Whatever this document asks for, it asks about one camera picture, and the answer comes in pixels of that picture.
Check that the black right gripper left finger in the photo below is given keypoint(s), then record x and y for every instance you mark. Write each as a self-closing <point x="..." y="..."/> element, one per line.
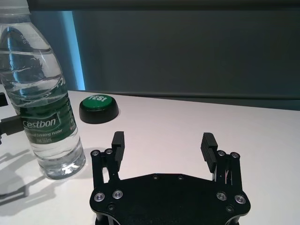
<point x="118" y="150"/>

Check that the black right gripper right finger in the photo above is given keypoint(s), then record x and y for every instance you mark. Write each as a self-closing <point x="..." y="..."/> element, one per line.
<point x="208" y="150"/>

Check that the blue glass window strip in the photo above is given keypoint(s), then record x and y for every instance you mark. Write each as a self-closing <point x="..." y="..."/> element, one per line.
<point x="75" y="51"/>

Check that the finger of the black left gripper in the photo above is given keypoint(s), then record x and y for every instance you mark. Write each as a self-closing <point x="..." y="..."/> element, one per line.
<point x="2" y="99"/>
<point x="10" y="125"/>

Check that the green button with black base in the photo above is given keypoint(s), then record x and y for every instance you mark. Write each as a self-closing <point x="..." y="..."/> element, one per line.
<point x="98" y="110"/>

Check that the dark horizontal rail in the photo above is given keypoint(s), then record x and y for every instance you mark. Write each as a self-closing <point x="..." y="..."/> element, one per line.
<point x="164" y="5"/>

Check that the clear green-label water bottle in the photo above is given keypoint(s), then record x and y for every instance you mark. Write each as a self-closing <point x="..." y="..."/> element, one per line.
<point x="44" y="117"/>

